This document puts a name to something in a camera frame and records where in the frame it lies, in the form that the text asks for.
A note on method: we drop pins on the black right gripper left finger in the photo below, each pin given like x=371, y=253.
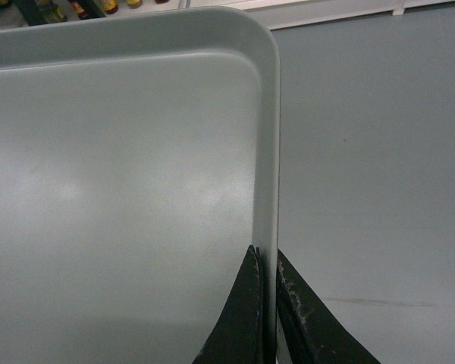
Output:
x=242, y=314

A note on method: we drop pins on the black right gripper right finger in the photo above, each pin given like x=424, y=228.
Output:
x=307, y=330

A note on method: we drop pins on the grey rectangular serving tray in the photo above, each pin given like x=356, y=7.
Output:
x=139, y=162

